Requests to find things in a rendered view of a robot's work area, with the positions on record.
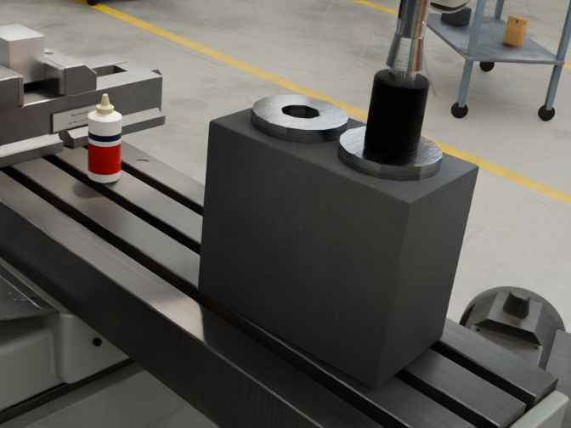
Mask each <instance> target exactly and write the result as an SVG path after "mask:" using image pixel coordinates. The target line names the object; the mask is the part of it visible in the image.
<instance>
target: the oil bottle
mask: <svg viewBox="0 0 571 428"><path fill-rule="evenodd" d="M121 157H122V115H121V114H119V113H117V112H115V111H114V107H113V105H111V104H110V102H109V98H108V95H107V94H103V97H102V100H101V104H99V105H97V110H95V111H93V112H91V113H89V114H88V177H89V178H90V179H91V180H93V181H95V182H97V183H113V182H115V181H116V180H118V179H119V178H120V177H121Z"/></svg>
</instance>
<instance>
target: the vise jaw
mask: <svg viewBox="0 0 571 428"><path fill-rule="evenodd" d="M44 58H45V80H41V81H37V82H36V83H38V84H40V85H42V86H44V87H46V88H48V89H50V90H52V91H54V92H56V93H58V94H62V95H64V96H68V95H72V94H77V93H84V92H88V91H93V90H96V89H97V73H96V72H95V71H94V70H92V69H91V68H90V67H88V66H87V65H86V64H84V63H83V62H81V61H78V60H76V59H73V58H72V57H69V56H67V55H65V54H63V53H60V52H58V51H56V50H54V49H52V48H49V47H47V46H45V45H44Z"/></svg>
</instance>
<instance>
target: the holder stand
mask: <svg viewBox="0 0 571 428"><path fill-rule="evenodd" d="M365 129H366V124H365V123H363V122H361V121H356V120H355V119H352V118H349V117H348V114H347V113H346V112H345V111H344V109H343V108H341V107H339V106H337V105H335V104H333V103H331V102H328V101H324V100H322V99H316V98H312V97H305V96H299V95H275V96H270V97H266V98H262V99H259V100H258V101H256V102H254V105H253V107H251V108H249V109H245V110H241V111H238V112H235V113H232V114H229V115H225V116H222V117H219V118H216V119H213V120H211V121H210V123H209V132H208V145H207V157H206V181H205V193H204V206H203V218H202V231H201V255H200V268H199V281H198V291H199V292H200V293H202V294H204V295H205V296H208V297H210V298H212V299H213V300H214V301H217V302H219V303H220V304H222V305H224V306H226V307H227V308H229V309H231V310H233V311H234V312H236V313H238V314H240V315H241V316H243V317H245V318H248V319H249V320H251V321H252V322H254V323H256V324H258V325H260V326H262V327H264V328H265V329H267V330H269V331H270V332H272V333H274V334H276V335H277V336H279V337H281V338H283V339H285V340H286V341H289V342H290V343H292V344H293V345H295V346H298V347H300V348H301V349H303V350H304V351H306V352H308V353H310V354H312V355H314V356H315V357H317V358H319V359H321V360H322V361H324V362H326V363H328V364H329V365H331V366H333V367H335V368H337V369H339V370H341V371H342V372H343V373H345V374H347V375H350V376H351V377H353V378H354V379H356V380H358V381H360V382H362V383H364V384H366V385H367V386H369V387H371V388H373V389H377V388H378V387H379V386H381V385H382V384H383V383H385V382H386V381H387V380H389V379H390V378H391V377H392V376H394V375H395V374H397V373H398V372H399V371H400V370H401V369H402V368H403V367H405V366H406V365H407V364H408V363H410V362H411V361H412V360H414V359H415V358H416V357H418V356H419V355H420V354H422V353H423V352H424V351H426V349H428V347H430V346H431V345H432V344H434V343H435V342H436V341H438V340H439V339H440V338H441V337H442V334H443V330H444V323H445V319H446V315H447V312H448V307H449V300H450V297H451V292H452V289H453V284H454V281H455V274H456V269H457V266H458V261H459V258H460V253H461V247H462V243H463V239H464V235H465V231H466V224H467V220H468V216H469V212H470V208H471V204H472V197H473V193H474V189H475V185H476V181H477V177H478V170H479V166H478V165H477V164H474V163H471V162H469V161H467V160H463V159H461V158H458V157H455V156H453V155H449V154H446V153H444V152H442V150H441V148H440V147H438V146H437V145H436V144H435V143H434V142H433V141H432V140H430V139H428V138H425V137H423V136H422V135H421V136H420V142H419V146H418V150H417V151H416V152H415V153H414V154H412V155H404V156H395V155H384V154H381V153H378V152H375V151H374V150H372V149H370V148H368V147H367V146H366V145H365V143H364V139H365Z"/></svg>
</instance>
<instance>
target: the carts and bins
mask: <svg viewBox="0 0 571 428"><path fill-rule="evenodd" d="M504 1H505V0H497V2H496V5H495V13H494V17H490V16H483V13H484V9H485V4H486V0H478V1H477V6H476V10H475V15H471V12H472V9H471V8H468V7H467V6H465V7H464V8H463V9H462V10H460V11H458V12H455V13H451V14H446V13H441V14H431V13H428V17H427V27H428V28H429V29H430V30H431V31H433V32H434V33H435V34H436V35H437V36H438V37H440V38H441V39H442V40H443V41H445V42H446V43H447V44H448V45H449V46H451V47H452V48H453V49H454V50H455V51H456V52H457V53H458V54H460V55H461V56H462V57H463V58H464V59H465V64H464V69H463V73H462V78H461V85H460V90H459V94H458V99H457V102H456V103H454V104H453V105H452V107H451V114H452V115H453V116H454V117H455V118H458V119H460V118H463V117H465V116H466V114H467V112H468V107H467V105H466V104H465V102H466V96H467V91H468V87H469V82H470V78H471V74H472V67H473V62H474V61H480V64H479V66H480V69H482V70H483V71H485V72H488V71H491V70H492V69H493V68H494V66H495V62H500V63H519V64H537V65H554V66H553V70H552V73H551V80H550V84H549V87H548V91H547V95H546V101H545V104H544V105H543V106H541V107H540V108H539V111H538V116H539V118H540V119H541V120H542V121H549V120H551V119H552V118H553V117H554V115H555V109H554V108H553V107H552V106H553V102H554V99H555V96H556V92H557V86H558V83H559V79H560V75H561V72H562V68H563V65H564V64H565V61H564V59H565V55H566V52H567V48H568V43H569V39H570V36H571V0H570V2H569V6H568V12H567V15H566V19H565V22H564V26H563V32H562V35H561V39H560V42H559V46H558V50H557V55H555V54H554V53H552V52H550V51H549V50H547V49H546V48H544V47H542V46H541V45H539V44H538V43H537V42H535V41H534V40H532V39H531V38H529V37H527V36H526V35H525V34H526V30H527V27H528V22H529V19H527V18H524V17H521V16H518V15H515V14H514V15H509V16H508V20H507V23H506V22H505V21H504V20H502V19H501V18H500V17H501V13H502V9H503V5H504Z"/></svg>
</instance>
